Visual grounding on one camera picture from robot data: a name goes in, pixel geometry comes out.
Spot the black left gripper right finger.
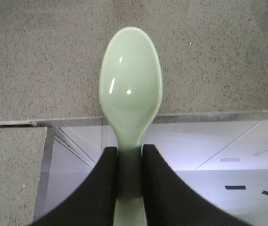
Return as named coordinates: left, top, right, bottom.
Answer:
left=142, top=144, right=247, bottom=226

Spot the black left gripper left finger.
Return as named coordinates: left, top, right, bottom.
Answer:
left=31, top=147, right=118, bottom=226

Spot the pale green plastic spoon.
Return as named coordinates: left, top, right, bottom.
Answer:
left=99, top=27, right=162, bottom=226

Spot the black tape strip centre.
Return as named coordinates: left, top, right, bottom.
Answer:
left=225, top=185, right=246, bottom=190

